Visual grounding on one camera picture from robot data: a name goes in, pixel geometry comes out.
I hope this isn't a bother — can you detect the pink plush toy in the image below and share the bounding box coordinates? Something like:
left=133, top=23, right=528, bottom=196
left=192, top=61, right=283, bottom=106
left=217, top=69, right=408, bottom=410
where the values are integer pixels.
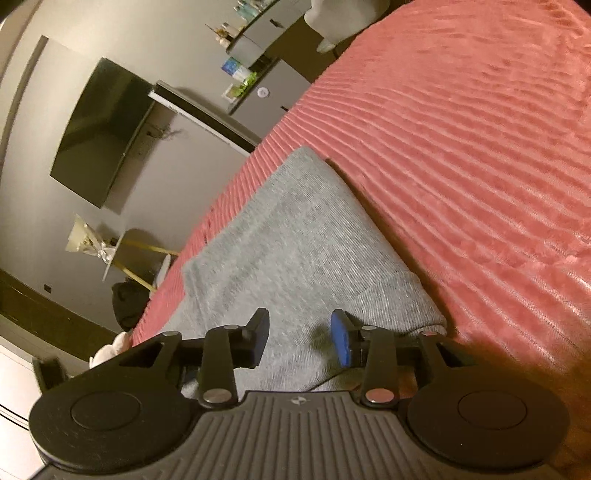
left=89, top=330, right=134, bottom=370

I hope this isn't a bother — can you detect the pink ribbed blanket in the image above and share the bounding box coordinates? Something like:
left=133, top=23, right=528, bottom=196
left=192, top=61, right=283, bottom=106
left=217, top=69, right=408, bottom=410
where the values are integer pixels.
left=130, top=0, right=591, bottom=480

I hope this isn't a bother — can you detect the white plush figure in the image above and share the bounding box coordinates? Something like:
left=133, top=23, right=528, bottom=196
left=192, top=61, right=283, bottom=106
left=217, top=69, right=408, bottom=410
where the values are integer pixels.
left=303, top=0, right=393, bottom=52

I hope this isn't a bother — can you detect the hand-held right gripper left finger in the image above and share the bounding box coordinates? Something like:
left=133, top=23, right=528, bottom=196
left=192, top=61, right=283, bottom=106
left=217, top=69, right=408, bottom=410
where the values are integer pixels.
left=117, top=308, right=270, bottom=409

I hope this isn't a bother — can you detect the wrapped flower bouquet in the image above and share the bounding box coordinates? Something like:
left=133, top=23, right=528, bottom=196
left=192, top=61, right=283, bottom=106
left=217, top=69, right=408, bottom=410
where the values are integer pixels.
left=65, top=213, right=116, bottom=265

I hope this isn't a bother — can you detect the small green plant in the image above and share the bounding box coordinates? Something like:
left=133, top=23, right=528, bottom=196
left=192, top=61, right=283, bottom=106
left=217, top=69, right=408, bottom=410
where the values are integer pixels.
left=232, top=71, right=257, bottom=97

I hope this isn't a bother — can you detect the round table with yellow legs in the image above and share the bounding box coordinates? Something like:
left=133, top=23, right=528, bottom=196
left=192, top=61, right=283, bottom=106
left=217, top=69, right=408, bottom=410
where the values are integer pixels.
left=102, top=233, right=181, bottom=292

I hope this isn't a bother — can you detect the grey knit sweater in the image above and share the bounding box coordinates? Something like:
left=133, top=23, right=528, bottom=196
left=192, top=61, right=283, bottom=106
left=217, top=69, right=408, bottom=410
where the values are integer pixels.
left=168, top=147, right=448, bottom=401

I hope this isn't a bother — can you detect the grey shelf unit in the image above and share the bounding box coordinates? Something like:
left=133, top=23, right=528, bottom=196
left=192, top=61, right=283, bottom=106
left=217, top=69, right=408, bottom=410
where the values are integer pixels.
left=229, top=0, right=324, bottom=66

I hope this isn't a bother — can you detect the black wall television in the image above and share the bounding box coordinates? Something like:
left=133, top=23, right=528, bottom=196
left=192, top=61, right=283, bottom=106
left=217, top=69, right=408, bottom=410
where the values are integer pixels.
left=49, top=58, right=157, bottom=210

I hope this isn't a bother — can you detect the blue box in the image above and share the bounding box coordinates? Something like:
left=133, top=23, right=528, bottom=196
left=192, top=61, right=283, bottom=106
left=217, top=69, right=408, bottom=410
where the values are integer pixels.
left=221, top=59, right=251, bottom=82

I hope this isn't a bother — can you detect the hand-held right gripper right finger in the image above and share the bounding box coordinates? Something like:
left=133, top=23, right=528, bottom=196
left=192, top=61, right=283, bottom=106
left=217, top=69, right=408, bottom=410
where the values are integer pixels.
left=331, top=309, right=457, bottom=408

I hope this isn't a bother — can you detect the dark bag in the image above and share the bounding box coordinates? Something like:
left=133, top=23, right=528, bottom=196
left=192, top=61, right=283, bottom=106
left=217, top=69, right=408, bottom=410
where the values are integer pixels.
left=111, top=281, right=155, bottom=329

